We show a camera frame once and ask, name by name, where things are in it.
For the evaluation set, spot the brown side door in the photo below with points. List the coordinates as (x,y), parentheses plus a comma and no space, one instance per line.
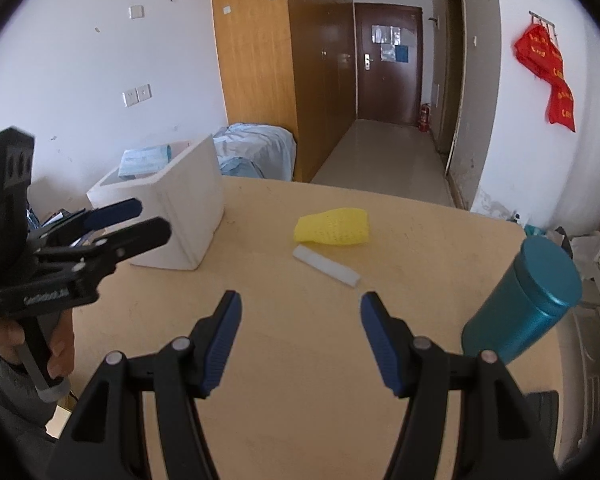
(452,85)

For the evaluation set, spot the double wall switch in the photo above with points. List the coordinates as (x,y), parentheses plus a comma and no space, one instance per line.
(136,96)

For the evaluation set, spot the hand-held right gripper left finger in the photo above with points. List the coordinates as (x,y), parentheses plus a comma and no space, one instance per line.
(222,345)

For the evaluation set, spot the metal wall hook rack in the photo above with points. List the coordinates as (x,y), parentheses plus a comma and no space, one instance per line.
(542,19)

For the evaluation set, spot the single wall switch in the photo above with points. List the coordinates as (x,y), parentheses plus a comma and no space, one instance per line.
(136,11)

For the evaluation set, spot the black chair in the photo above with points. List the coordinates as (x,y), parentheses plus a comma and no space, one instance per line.
(542,425)

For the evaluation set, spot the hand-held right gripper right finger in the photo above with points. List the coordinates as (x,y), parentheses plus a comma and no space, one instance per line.
(380,345)

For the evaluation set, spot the light blue bedding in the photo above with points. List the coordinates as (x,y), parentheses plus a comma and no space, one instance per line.
(255,147)

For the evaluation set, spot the yellow foam net sleeve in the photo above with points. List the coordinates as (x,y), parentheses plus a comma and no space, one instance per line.
(335,227)

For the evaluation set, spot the red fire extinguisher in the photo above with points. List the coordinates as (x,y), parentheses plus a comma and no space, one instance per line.
(424,117)

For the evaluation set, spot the person's left forearm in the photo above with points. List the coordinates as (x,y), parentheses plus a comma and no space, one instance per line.
(5,410)

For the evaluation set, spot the wooden wardrobe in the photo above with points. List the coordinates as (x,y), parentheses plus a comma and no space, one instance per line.
(260,60)

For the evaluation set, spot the clear plastic bag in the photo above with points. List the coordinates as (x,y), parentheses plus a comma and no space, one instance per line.
(145,160)

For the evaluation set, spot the white foam box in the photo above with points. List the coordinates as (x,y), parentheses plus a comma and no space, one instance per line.
(180,210)

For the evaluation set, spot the person's left hand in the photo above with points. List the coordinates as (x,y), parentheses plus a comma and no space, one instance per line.
(62,345)

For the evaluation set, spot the red hanging cloth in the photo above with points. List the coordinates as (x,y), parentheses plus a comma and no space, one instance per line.
(542,60)

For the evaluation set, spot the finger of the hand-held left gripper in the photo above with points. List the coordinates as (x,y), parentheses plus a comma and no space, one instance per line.
(112,212)
(140,237)

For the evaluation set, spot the papers on entrance door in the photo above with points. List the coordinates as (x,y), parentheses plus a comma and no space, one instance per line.
(390,42)

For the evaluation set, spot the white plastic stick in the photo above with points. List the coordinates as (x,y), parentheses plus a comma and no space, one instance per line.
(325,266)

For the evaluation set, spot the teal metal canister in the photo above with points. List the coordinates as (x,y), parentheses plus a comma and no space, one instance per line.
(520,305)

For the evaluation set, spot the dark brown entrance door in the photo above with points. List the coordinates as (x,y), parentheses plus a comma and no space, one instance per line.
(390,90)

